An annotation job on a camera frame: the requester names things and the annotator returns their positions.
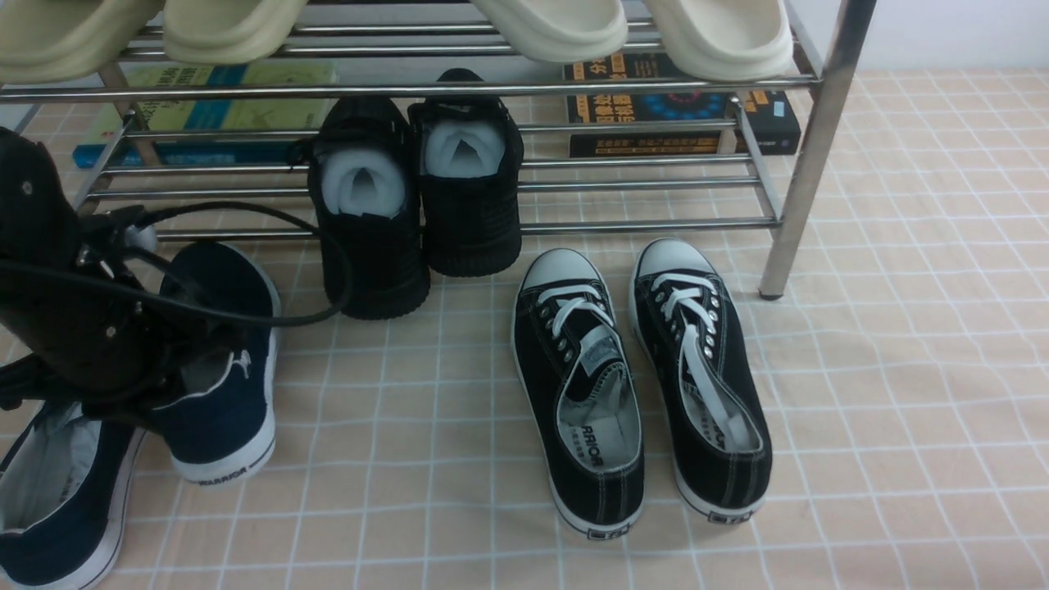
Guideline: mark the black white sneaker right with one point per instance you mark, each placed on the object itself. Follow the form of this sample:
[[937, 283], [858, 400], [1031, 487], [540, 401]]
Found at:
[[686, 322]]

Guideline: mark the silver metal shoe rack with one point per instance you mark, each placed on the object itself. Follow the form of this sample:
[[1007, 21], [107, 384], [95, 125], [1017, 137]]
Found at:
[[131, 153]]

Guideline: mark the black knit shoe right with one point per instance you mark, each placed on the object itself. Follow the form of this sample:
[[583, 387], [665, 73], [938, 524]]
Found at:
[[469, 156]]

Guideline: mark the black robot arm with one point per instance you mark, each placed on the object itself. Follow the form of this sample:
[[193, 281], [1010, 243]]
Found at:
[[109, 325]]

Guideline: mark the black white sneaker left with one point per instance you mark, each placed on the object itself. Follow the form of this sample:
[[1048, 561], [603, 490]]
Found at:
[[571, 361]]

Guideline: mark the black knit shoe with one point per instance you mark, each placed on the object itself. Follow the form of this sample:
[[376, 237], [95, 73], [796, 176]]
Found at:
[[469, 156], [362, 181]]

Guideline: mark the cream slipper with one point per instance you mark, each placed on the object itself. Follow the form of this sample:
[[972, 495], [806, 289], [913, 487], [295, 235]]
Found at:
[[559, 32], [732, 41]]

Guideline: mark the black white sneaker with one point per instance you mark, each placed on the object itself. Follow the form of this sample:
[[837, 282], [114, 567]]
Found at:
[[571, 361], [686, 322]]

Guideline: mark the cream slipper far right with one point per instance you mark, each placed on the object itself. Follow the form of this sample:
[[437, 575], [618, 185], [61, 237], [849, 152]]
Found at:
[[732, 41]]

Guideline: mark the green blue book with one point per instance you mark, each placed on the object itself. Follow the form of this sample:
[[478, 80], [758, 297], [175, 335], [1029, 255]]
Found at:
[[258, 114]]

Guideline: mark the beige slipper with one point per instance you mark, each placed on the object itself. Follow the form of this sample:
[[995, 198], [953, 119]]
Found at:
[[227, 32], [53, 41]]

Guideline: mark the black yellow book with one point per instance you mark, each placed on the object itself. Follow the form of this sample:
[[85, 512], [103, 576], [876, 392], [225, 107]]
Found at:
[[658, 121]]

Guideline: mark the navy canvas shoe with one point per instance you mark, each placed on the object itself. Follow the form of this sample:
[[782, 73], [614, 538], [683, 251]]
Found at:
[[225, 428], [64, 495]]

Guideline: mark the black knit shoe left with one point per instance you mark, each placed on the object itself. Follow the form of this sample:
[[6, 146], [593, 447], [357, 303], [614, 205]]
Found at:
[[362, 181]]

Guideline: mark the beige slipper far left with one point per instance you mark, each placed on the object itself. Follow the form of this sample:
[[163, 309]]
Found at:
[[53, 41]]

